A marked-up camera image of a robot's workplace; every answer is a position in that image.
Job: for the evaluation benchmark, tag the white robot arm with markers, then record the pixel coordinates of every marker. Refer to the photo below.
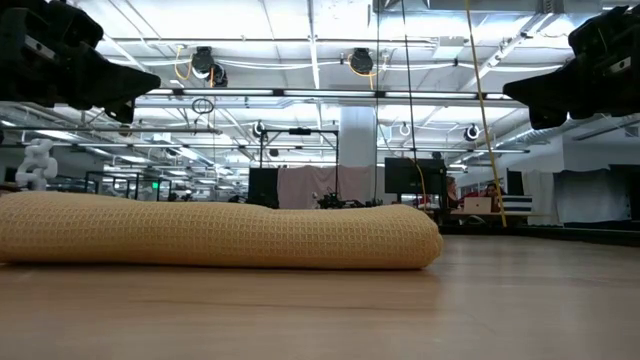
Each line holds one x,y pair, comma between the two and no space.
35,167

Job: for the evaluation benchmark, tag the black white striped box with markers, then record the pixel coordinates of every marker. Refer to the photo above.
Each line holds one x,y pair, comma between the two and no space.
517,205

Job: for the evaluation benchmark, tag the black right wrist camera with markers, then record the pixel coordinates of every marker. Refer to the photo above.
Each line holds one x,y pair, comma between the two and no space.
605,30

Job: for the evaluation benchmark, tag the black white ceiling reel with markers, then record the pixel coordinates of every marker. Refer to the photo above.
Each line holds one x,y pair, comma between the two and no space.
471,132

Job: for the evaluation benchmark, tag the white cloth cover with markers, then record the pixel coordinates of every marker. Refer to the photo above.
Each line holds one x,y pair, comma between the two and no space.
590,195

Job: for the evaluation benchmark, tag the small black green robot arm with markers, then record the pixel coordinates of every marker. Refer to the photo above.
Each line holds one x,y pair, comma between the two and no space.
332,201

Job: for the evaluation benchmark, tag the small ceiling reel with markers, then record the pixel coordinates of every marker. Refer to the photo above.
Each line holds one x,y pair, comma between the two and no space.
258,129

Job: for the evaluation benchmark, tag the person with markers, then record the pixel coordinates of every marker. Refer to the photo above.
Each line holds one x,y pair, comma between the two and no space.
494,192
452,192

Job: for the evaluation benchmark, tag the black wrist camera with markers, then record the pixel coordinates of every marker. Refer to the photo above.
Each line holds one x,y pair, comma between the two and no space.
75,25
605,30

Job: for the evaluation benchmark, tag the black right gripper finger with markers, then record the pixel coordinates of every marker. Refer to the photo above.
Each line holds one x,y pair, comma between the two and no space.
545,87
547,120

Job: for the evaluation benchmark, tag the white building column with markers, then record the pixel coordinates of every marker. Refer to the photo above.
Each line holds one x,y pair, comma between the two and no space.
357,135

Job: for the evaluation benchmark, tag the black monitor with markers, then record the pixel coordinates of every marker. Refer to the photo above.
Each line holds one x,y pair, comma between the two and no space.
405,175
515,182
262,186

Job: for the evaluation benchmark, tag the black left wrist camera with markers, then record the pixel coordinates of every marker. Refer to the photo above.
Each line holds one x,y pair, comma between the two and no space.
75,25

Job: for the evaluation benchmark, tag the pink curtain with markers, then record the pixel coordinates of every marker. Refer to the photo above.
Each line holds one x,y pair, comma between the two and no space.
305,185

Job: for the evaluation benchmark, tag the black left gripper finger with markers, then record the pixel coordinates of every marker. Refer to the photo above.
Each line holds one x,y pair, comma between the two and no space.
115,80
122,112

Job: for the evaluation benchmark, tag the black frame workcell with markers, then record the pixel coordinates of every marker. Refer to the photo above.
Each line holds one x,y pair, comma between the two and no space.
127,187

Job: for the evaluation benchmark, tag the long ceiling light strip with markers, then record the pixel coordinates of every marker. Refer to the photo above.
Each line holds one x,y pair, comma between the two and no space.
300,93

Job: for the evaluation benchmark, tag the yellow towel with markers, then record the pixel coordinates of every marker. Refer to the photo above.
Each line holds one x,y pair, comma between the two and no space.
225,235

